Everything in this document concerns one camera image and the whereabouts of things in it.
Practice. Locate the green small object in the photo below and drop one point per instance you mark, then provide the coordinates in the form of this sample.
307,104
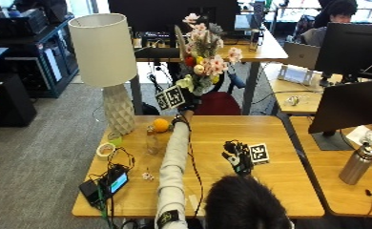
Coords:
115,141

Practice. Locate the glove marker cube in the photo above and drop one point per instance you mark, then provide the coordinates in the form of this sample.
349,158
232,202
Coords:
171,97
259,153

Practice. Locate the clear glass bottle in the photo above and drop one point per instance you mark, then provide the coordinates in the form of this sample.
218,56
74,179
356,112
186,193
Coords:
153,140

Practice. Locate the person's left hand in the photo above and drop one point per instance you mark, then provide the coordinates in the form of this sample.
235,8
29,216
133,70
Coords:
190,98

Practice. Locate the red office chair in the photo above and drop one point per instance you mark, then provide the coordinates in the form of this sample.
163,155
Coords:
218,103

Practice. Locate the silver laptop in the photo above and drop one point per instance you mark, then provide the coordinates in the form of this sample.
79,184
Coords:
301,55

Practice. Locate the white tablet stand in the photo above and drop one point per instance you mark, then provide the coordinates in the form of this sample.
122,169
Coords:
295,74

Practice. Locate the large black computer monitor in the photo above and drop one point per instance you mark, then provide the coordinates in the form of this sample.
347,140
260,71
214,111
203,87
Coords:
352,51

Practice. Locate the left glove marker cube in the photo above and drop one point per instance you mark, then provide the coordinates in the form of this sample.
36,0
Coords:
171,97

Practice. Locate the black device with screen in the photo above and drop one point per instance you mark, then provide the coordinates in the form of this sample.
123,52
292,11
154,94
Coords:
117,181

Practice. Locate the artificial flower bouquet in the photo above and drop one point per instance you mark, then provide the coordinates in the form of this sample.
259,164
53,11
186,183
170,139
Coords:
204,57

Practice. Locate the black power pack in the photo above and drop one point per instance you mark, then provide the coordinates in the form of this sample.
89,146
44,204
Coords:
90,191

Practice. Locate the right glove marker cube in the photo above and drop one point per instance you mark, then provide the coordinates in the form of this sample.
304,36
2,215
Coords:
259,153

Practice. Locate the wide black monitor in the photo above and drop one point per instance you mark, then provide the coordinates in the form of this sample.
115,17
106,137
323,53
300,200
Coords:
173,14

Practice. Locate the white paper sheet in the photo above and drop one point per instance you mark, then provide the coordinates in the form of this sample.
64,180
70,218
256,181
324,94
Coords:
364,135

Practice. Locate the black cabinet box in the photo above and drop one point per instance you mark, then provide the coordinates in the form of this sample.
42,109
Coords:
5,99

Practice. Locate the steel water bottle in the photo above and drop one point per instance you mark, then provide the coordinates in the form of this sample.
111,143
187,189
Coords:
357,165

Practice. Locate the black storage shelf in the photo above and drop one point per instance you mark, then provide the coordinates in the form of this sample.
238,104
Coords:
33,51

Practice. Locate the white table lamp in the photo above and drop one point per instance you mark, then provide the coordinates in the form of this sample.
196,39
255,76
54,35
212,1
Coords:
105,66

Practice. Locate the roll of tape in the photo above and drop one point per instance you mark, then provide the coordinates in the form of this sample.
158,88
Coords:
105,151

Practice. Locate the orange fruit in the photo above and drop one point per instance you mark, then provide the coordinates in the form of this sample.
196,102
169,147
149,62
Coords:
161,125

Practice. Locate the person's right hand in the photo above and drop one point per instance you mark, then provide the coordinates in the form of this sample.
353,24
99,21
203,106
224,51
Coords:
238,158

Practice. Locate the person's head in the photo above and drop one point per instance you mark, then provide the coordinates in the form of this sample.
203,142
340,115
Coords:
244,203

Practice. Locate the small fallen flower blossom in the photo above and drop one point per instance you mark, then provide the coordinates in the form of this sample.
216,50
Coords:
147,176

